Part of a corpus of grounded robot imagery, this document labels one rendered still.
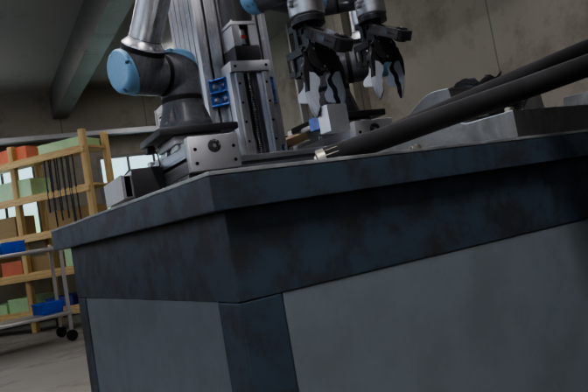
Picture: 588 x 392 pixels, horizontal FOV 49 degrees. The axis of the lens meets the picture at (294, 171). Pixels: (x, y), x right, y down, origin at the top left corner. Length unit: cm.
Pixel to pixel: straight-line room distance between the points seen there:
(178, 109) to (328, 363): 120
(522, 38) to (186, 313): 447
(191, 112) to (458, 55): 398
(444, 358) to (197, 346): 29
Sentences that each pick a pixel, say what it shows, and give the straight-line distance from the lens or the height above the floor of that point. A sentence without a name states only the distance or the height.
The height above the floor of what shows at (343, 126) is 91.
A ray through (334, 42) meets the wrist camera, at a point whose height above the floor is 107.
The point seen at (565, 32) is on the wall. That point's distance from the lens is 481.
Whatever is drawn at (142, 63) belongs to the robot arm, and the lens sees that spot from 171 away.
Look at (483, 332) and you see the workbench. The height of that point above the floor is 57.
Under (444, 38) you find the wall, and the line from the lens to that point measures 566.
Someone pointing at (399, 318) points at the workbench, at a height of 61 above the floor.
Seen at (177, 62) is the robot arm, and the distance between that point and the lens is 180.
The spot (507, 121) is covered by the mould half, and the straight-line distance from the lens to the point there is 112.
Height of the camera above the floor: 74
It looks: 4 degrees up
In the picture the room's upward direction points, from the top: 10 degrees counter-clockwise
